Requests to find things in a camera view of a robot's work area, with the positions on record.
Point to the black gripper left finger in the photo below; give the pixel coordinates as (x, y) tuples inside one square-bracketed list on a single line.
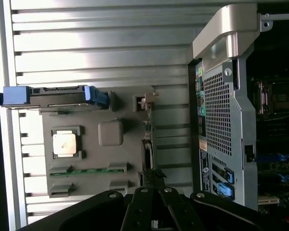
[(139, 209)]

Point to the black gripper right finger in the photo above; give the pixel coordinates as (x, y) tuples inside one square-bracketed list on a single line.
[(180, 211)]

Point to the green RAM stick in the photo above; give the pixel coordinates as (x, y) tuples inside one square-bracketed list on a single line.
[(91, 171)]

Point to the grey plastic parts rack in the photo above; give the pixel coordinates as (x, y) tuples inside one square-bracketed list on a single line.
[(91, 144)]

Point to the silver CPU chip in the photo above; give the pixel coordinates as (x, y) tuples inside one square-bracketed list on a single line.
[(64, 146)]

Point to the open black PC case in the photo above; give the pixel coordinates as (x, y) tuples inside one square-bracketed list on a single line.
[(219, 108)]

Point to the green motherboard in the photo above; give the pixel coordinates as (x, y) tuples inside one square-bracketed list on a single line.
[(279, 134)]

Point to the hard disk with blue carrier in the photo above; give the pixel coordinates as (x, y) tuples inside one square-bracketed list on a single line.
[(57, 98)]

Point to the metal CPU socket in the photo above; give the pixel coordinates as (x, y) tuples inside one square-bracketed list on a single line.
[(283, 97)]

